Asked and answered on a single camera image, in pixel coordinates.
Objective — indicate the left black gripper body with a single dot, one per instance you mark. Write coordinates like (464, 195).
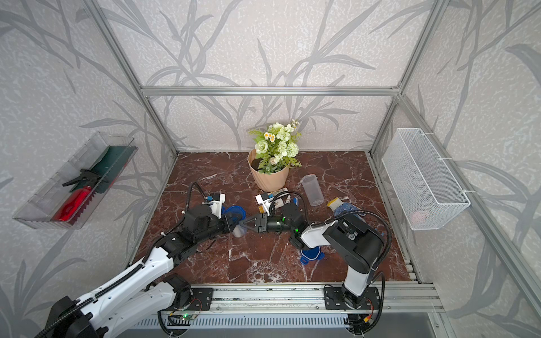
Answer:
(215, 228)

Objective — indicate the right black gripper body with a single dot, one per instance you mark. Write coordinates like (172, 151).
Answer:
(273, 225)

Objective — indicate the white yellow-capped lotion bottle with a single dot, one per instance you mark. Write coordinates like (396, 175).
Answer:
(279, 197)

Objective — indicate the blue cup lid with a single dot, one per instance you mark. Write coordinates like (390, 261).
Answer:
(310, 255)

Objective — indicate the blue-lidded clear kit cup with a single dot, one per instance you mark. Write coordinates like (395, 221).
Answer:
(312, 189)
(237, 228)

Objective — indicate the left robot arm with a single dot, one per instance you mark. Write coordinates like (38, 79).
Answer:
(145, 287)

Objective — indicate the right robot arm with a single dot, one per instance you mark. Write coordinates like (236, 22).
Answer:
(361, 238)

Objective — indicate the beige flower pot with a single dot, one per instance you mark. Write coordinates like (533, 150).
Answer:
(267, 182)

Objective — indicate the white blue dotted work glove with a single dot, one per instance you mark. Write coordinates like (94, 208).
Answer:
(338, 206)

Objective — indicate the green white artificial flowers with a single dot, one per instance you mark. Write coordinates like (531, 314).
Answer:
(276, 148)

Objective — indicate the pink item in basket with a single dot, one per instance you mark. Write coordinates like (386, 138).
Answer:
(419, 218)

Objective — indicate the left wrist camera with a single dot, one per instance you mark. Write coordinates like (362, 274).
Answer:
(216, 202)

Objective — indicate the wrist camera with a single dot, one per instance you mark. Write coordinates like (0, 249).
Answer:
(216, 202)
(264, 202)

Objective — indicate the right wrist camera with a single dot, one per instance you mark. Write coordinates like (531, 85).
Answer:
(264, 202)

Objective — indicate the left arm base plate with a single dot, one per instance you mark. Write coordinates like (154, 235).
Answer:
(197, 299)

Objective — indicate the aluminium front rail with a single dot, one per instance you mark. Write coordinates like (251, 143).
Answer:
(397, 297)

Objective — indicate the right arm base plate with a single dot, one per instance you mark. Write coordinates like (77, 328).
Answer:
(338, 298)

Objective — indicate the clear plastic wall tray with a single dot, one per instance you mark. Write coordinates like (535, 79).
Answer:
(37, 213)

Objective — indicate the white wire mesh basket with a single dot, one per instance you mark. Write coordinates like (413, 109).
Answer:
(422, 179)

